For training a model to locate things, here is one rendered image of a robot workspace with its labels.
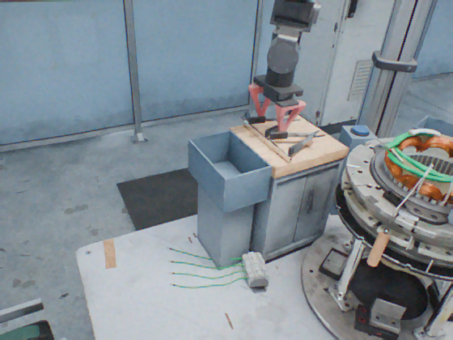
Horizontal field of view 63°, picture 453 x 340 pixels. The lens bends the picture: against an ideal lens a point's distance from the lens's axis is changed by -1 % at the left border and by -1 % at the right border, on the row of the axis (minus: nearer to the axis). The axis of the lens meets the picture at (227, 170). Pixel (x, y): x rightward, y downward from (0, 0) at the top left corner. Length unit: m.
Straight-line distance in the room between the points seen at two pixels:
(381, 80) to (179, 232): 0.70
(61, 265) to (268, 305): 1.39
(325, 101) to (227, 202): 2.40
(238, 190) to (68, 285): 1.37
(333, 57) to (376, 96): 1.82
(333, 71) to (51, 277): 2.30
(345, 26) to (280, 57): 2.22
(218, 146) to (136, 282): 0.36
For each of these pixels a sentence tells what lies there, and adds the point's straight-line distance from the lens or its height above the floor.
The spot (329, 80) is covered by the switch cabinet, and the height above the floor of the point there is 0.50.
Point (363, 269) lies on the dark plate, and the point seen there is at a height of 0.78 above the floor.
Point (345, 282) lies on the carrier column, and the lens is 0.83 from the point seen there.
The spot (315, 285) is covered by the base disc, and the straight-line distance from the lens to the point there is 0.89.
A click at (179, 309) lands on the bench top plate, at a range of 0.84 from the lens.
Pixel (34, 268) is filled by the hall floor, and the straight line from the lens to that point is 2.10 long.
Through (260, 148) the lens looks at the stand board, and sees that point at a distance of 0.80.
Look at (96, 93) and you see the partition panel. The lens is 2.78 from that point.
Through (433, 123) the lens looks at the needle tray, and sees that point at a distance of 1.14.
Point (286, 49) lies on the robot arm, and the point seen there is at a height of 1.28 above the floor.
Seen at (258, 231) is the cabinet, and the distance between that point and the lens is 0.88.
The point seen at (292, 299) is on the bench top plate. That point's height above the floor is 0.78.
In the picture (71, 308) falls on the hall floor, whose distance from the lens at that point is 1.88.
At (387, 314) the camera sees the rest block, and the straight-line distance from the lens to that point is 0.85.
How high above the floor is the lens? 1.47
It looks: 34 degrees down
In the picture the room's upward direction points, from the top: 4 degrees clockwise
